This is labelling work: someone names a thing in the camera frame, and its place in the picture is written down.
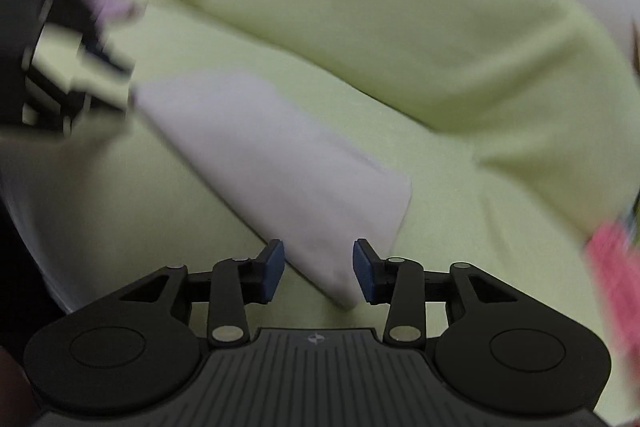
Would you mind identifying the light green sofa cover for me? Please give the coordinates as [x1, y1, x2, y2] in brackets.
[0, 0, 640, 427]

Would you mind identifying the pink cloth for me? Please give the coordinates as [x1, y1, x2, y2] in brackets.
[584, 212, 640, 360]

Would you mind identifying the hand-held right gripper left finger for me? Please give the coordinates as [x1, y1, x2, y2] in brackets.
[118, 239, 286, 348]

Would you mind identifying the white cloth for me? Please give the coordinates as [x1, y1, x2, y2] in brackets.
[0, 114, 133, 315]

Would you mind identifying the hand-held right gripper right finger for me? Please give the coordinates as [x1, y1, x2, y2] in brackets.
[352, 238, 521, 348]

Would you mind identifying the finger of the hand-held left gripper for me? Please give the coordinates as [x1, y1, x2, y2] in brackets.
[75, 24, 137, 76]
[22, 74, 140, 136]

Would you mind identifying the beige sleeveless shirt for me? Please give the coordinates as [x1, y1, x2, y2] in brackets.
[131, 68, 414, 309]

